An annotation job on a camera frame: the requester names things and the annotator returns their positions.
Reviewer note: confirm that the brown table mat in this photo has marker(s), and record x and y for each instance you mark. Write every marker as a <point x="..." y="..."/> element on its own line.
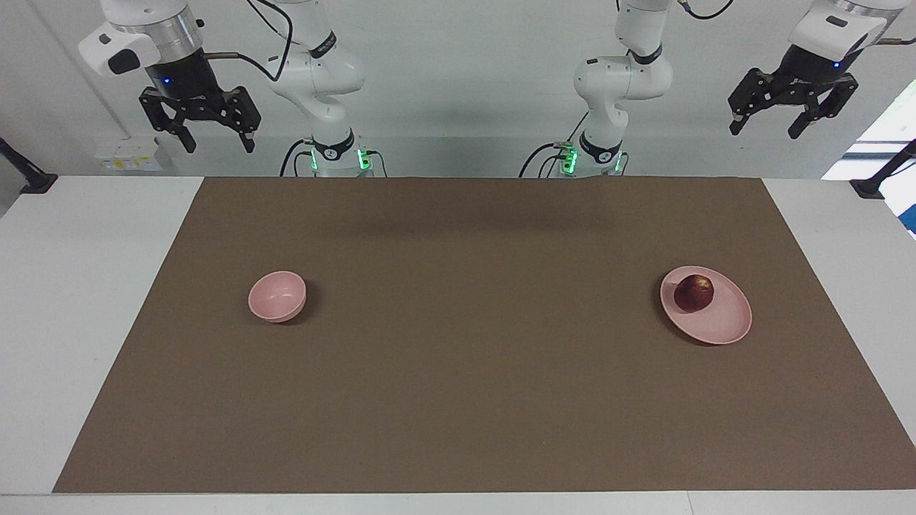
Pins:
<point x="465" y="372"/>

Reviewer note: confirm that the black clamp stand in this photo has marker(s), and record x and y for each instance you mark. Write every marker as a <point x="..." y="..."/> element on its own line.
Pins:
<point x="36" y="182"/>
<point x="869" y="187"/>

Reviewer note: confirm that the white wall socket box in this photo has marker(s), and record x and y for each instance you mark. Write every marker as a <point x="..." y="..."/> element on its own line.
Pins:
<point x="129" y="154"/>

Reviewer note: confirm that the dark red apple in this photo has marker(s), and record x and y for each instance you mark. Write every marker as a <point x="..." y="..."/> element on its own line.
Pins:
<point x="694" y="295"/>

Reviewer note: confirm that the pink plate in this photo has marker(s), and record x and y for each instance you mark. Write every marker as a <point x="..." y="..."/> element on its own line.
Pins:
<point x="723" y="322"/>

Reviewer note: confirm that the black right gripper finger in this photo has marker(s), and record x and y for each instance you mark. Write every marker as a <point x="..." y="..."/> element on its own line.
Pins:
<point x="243" y="111"/>
<point x="154" y="104"/>

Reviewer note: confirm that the pink bowl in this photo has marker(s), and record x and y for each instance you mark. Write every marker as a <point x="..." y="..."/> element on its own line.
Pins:
<point x="275" y="297"/>

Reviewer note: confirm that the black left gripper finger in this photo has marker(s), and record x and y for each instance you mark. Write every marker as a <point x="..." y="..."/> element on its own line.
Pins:
<point x="751" y="89"/>
<point x="834" y="93"/>

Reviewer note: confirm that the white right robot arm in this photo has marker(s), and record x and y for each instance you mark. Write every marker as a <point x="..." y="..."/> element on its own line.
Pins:
<point x="322" y="79"/>

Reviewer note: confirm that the blue object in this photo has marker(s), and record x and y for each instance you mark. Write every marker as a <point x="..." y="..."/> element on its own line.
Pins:
<point x="911" y="220"/>

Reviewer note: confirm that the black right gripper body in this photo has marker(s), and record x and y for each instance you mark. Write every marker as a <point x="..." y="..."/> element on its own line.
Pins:
<point x="182" y="82"/>

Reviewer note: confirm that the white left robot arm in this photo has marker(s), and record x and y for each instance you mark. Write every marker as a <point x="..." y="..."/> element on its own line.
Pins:
<point x="622" y="79"/>

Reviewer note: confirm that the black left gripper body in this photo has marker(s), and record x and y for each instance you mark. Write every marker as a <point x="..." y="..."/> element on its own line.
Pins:
<point x="805" y="68"/>

